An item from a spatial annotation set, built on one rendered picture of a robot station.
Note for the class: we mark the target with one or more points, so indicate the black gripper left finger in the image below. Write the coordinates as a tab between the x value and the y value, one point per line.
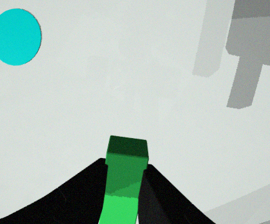
77	201

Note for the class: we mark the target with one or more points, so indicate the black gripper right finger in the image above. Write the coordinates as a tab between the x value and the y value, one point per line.
159	202

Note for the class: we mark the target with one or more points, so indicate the green rectangular post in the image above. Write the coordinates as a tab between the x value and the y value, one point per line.
126	159

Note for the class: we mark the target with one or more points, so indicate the cyan circle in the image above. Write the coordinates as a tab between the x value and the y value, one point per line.
20	37

